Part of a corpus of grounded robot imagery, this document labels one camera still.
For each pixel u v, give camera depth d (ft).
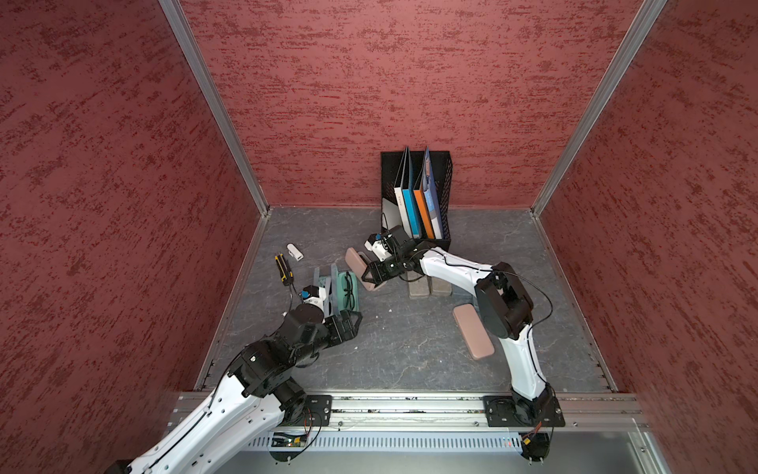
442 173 3.51
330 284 3.05
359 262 3.17
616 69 2.65
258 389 1.54
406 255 2.46
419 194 2.81
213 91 2.80
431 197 2.88
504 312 1.78
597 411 2.48
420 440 2.33
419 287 3.10
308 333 1.75
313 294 2.15
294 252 3.39
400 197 2.87
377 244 2.84
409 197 2.86
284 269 3.30
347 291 3.12
